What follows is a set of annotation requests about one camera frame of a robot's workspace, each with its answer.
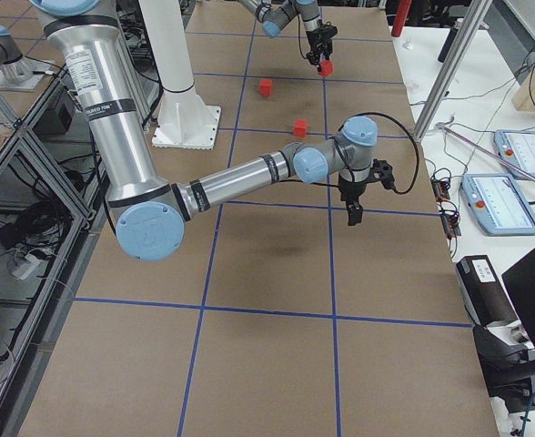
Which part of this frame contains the black cardboard box label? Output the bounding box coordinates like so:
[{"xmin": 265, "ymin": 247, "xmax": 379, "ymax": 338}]
[{"xmin": 456, "ymin": 255, "xmax": 519, "ymax": 327}]

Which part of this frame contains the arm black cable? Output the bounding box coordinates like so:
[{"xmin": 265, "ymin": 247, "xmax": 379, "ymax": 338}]
[
  {"xmin": 296, "ymin": 13, "xmax": 309, "ymax": 61},
  {"xmin": 353, "ymin": 111, "xmax": 421, "ymax": 195}
]

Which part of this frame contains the red cylinder object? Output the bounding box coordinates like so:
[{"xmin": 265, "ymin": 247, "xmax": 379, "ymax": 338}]
[{"xmin": 391, "ymin": 0, "xmax": 412, "ymax": 37}]

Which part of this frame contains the white central pillar mount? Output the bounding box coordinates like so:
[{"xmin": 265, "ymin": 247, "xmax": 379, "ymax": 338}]
[{"xmin": 139, "ymin": 0, "xmax": 221, "ymax": 150}]

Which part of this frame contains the aluminium frame post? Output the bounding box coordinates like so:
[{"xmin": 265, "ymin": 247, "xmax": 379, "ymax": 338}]
[{"xmin": 413, "ymin": 0, "xmax": 492, "ymax": 142}]

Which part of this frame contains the red cube block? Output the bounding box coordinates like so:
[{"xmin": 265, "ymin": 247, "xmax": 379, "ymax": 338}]
[
  {"xmin": 318, "ymin": 59, "xmax": 334, "ymax": 77},
  {"xmin": 293, "ymin": 119, "xmax": 308, "ymax": 137},
  {"xmin": 258, "ymin": 78, "xmax": 273, "ymax": 97}
]

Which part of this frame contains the small circuit board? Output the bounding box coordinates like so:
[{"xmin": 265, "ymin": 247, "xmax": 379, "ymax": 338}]
[{"xmin": 431, "ymin": 178, "xmax": 450, "ymax": 202}]

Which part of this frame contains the near blue teach pendant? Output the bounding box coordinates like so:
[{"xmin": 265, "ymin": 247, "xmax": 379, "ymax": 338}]
[{"xmin": 461, "ymin": 173, "xmax": 535, "ymax": 237}]

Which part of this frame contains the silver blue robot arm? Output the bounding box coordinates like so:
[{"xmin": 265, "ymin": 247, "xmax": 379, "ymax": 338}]
[
  {"xmin": 35, "ymin": 1, "xmax": 378, "ymax": 261},
  {"xmin": 238, "ymin": 0, "xmax": 338, "ymax": 77}
]

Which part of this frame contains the far blue teach pendant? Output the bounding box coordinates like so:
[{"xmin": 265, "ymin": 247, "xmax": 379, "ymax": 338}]
[{"xmin": 493, "ymin": 129, "xmax": 535, "ymax": 177}]

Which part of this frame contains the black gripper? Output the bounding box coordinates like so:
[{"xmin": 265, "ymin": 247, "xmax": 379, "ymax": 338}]
[
  {"xmin": 338, "ymin": 176, "xmax": 368, "ymax": 227},
  {"xmin": 306, "ymin": 25, "xmax": 338, "ymax": 67}
]

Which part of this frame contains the blue teach pendant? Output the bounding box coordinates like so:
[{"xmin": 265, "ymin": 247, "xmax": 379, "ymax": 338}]
[
  {"xmin": 461, "ymin": 173, "xmax": 535, "ymax": 237},
  {"xmin": 493, "ymin": 129, "xmax": 535, "ymax": 177}
]

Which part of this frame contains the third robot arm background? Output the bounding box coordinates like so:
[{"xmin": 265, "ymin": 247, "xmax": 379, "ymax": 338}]
[{"xmin": 0, "ymin": 25, "xmax": 45, "ymax": 91}]

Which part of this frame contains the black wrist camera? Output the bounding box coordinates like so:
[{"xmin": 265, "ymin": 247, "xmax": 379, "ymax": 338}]
[{"xmin": 368, "ymin": 159, "xmax": 396, "ymax": 191}]

